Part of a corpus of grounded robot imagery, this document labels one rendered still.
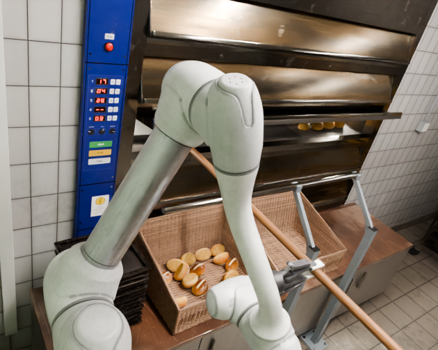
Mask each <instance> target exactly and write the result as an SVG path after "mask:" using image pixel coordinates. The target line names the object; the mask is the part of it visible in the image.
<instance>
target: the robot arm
mask: <svg viewBox="0 0 438 350"><path fill-rule="evenodd" d="M154 123H155V124H156V126H155V127H154V129H153V131H152V132H151V134H150V136H149V137H148V139H147V141H146V143H145V144H144V146H143V147H142V149H141V150H140V153H139V154H138V156H137V157H136V159H135V160H134V162H133V164H132V166H131V167H130V169H129V171H128V172H127V174H126V176H125V177H124V179H123V181H122V182H121V184H120V186H119V188H118V189H117V191H116V193H115V194H114V196H113V198H112V199H111V201H110V203H109V204H108V206H107V207H106V209H105V211H104V213H103V214H102V216H101V217H100V219H99V221H98V222H97V224H96V226H95V227H94V229H93V231H92V233H91V234H90V236H89V238H88V239H87V241H85V242H80V243H78V244H75V245H73V246H72V247H71V248H70V249H67V250H64V251H62V252H61V253H59V254H58V255H57V256H56V257H55V258H54V259H53V260H52V261H51V262H50V264H49V266H48V268H47V270H46V272H45V275H44V280H43V292H44V304H45V308H46V312H47V318H48V321H49V325H50V327H51V332H52V338H53V345H54V350H131V330H130V328H129V324H128V322H127V320H126V318H125V317H124V315H123V314H122V313H121V312H120V311H119V310H118V309H117V308H116V307H115V306H114V304H113V300H114V299H115V296H116V293H117V289H118V286H119V283H120V279H121V278H122V275H123V267H122V262H121V259H122V257H123V256H124V254H125V253H126V252H127V249H128V248H129V247H130V245H131V243H132V242H133V240H134V239H135V237H136V236H137V234H138V232H139V231H140V229H141V228H142V226H143V224H144V223H145V221H146V220H147V218H148V217H149V215H150V213H151V212H152V211H153V209H154V207H155V205H156V204H157V203H158V201H159V199H160V198H161V196H162V195H163V193H164V192H165V190H166V188H167V187H168V185H169V184H170V182H171V180H172V179H173V177H174V176H175V174H176V173H177V171H178V169H179V168H180V167H181V165H182V163H183V161H184V160H185V159H186V156H187V155H188V154H189V152H190V150H191V149H192V148H195V147H197V146H199V145H201V144H202V143H203V142H205V144H206V145H207V146H208V147H210V150H211V156H212V160H213V167H214V170H215V173H216V177H217V179H218V185H219V188H220V193H221V197H222V202H223V206H224V209H225V214H226V217H227V221H228V224H229V227H230V230H231V232H232V235H233V238H234V241H235V243H236V246H237V248H238V251H239V253H240V255H241V258H242V261H243V264H244V265H245V268H246V271H247V273H248V275H247V276H235V277H232V278H228V279H227V280H224V281H222V282H220V283H218V284H216V285H214V286H213V287H212V288H210V289H209V291H208V292H207V294H206V308H207V310H208V312H209V314H210V316H212V318H215V319H220V320H229V321H230V322H232V323H233V324H235V325H236V326H237V327H238V328H239V330H240V331H241V333H242V334H243V337H244V338H245V340H246V342H247V343H248V344H249V346H250V348H251V349H252V350H302V348H301V346H300V342H299V340H298V338H297V336H296V335H295V331H294V329H293V327H292V325H291V320H290V317H289V314H288V313H287V312H286V311H285V309H283V307H282V302H281V299H280V297H281V296H282V295H283V294H285V293H287V292H290V291H291V290H294V289H296V288H298V287H300V286H302V282H305V281H306V280H307V279H309V278H313V277H314V275H313V274H312V273H311V271H313V270H315V269H318V268H321V267H324V266H325V265H324V264H323V263H322V262H321V261H320V260H319V259H318V260H315V261H311V262H309V261H308V260H307V259H306V258H305V259H302V260H296V261H293V262H291V261H288V262H287V263H286V264H287V267H286V268H285V269H282V270H280V271H276V270H271V268H270V265H269V262H268V259H267V256H266V252H265V250H264V247H263V245H262V242H261V238H260V236H259V232H258V230H257V226H256V224H255V221H254V217H253V213H252V204H251V199H252V191H253V187H254V182H255V178H256V176H257V172H258V168H259V163H260V157H261V150H262V147H263V108H262V104H261V98H260V96H259V92H258V89H257V87H256V85H255V84H254V81H253V80H252V79H250V78H248V77H247V76H246V75H244V74H239V73H229V74H224V73H223V72H221V71H220V70H218V69H216V68H215V67H213V66H211V65H208V64H206V63H204V62H200V61H196V60H187V61H183V62H179V63H177V64H175V65H173V66H172V67H171V68H169V70H168V71H167V72H166V74H165V76H164V78H163V82H162V85H161V95H160V99H159V103H158V106H157V109H156V112H155V116H154Z"/></svg>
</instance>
